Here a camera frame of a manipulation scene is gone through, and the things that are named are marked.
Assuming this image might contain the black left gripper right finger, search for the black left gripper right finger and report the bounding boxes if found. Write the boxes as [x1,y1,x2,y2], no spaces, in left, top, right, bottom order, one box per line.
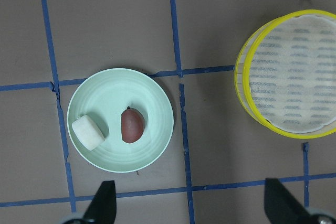
[264,178,315,224]

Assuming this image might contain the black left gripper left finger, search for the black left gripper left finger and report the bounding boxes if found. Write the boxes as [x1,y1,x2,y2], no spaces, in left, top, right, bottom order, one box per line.
[82,180,117,224]

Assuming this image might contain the white bun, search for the white bun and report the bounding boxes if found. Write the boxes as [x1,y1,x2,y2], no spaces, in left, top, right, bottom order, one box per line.
[71,115,105,151]

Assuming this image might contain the reddish brown bun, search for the reddish brown bun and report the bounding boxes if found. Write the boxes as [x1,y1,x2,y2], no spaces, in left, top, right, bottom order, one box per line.
[121,106,145,144]

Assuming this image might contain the yellow rimmed bamboo steamer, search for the yellow rimmed bamboo steamer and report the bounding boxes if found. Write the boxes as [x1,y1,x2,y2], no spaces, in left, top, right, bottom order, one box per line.
[234,9,336,140]

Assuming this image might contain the light green plate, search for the light green plate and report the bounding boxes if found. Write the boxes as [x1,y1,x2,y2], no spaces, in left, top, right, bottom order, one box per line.
[67,68,174,173]

